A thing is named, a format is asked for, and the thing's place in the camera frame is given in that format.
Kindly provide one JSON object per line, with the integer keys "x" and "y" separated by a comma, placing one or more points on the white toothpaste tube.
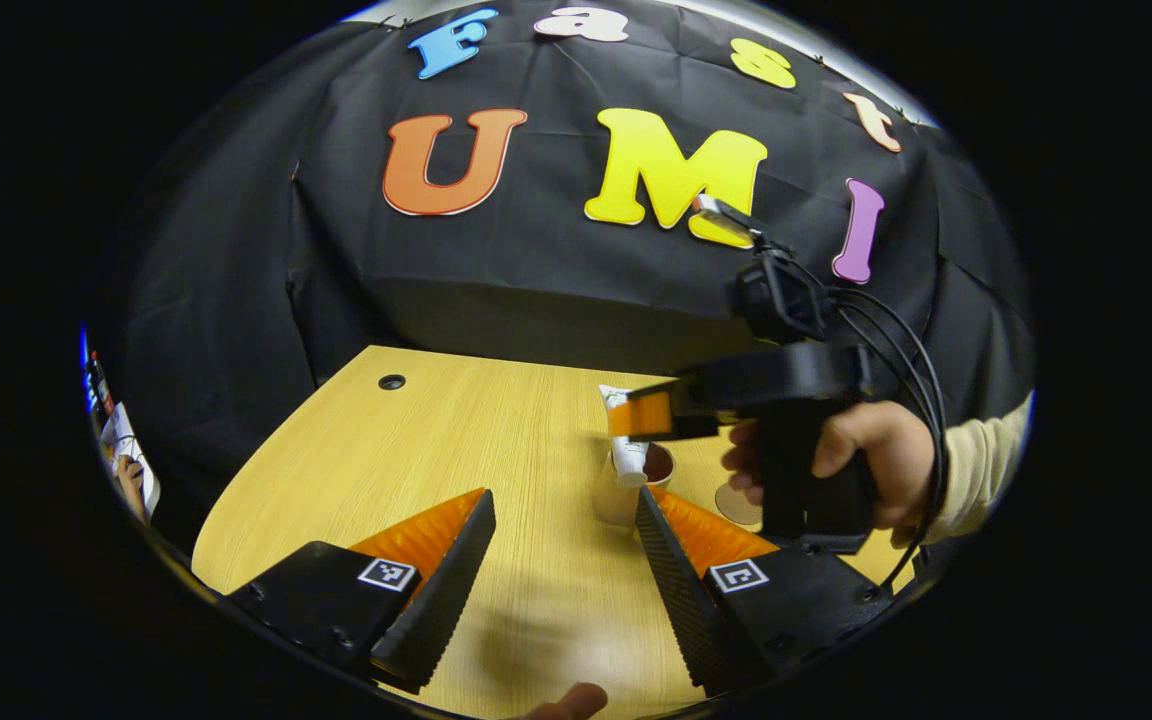
{"x": 628, "y": 460}

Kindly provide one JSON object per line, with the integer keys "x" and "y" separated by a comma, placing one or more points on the white side table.
{"x": 121, "y": 430}

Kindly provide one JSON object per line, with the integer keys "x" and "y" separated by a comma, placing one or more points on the black backdrop cloth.
{"x": 236, "y": 250}

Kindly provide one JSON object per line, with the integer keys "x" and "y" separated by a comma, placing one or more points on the wooden desktop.
{"x": 436, "y": 440}

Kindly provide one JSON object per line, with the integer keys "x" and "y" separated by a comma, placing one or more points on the beige cup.
{"x": 616, "y": 500}

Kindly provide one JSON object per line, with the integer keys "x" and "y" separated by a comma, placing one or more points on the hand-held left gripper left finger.
{"x": 441, "y": 600}

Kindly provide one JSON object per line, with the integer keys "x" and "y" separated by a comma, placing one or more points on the round brown coaster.
{"x": 736, "y": 505}

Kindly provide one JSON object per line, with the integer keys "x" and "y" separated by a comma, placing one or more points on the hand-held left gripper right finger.
{"x": 686, "y": 600}

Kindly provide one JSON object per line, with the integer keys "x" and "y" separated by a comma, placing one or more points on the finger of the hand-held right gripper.
{"x": 651, "y": 418}

